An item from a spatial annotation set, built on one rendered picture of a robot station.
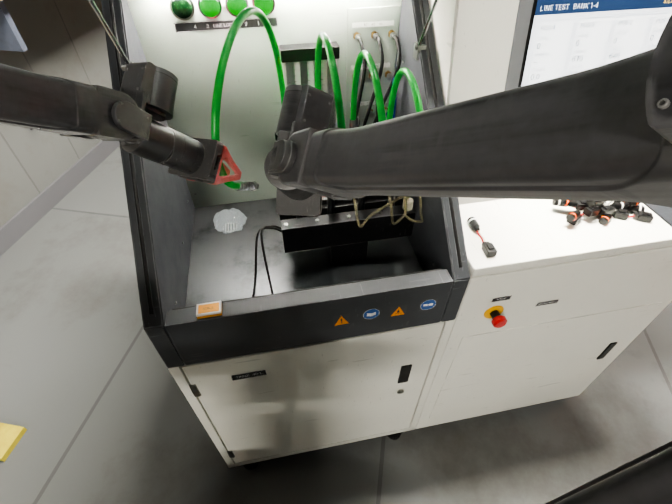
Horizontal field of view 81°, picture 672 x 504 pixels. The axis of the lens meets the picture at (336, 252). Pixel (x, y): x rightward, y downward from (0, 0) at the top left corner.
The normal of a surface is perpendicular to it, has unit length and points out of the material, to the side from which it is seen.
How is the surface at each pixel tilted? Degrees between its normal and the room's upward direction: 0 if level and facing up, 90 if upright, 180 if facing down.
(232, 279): 0
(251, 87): 90
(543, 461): 0
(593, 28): 76
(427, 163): 63
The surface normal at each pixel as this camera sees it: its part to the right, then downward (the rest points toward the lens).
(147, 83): 0.95, 0.09
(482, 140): -0.85, -0.13
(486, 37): 0.18, 0.51
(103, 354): 0.00, -0.70
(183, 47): 0.19, 0.69
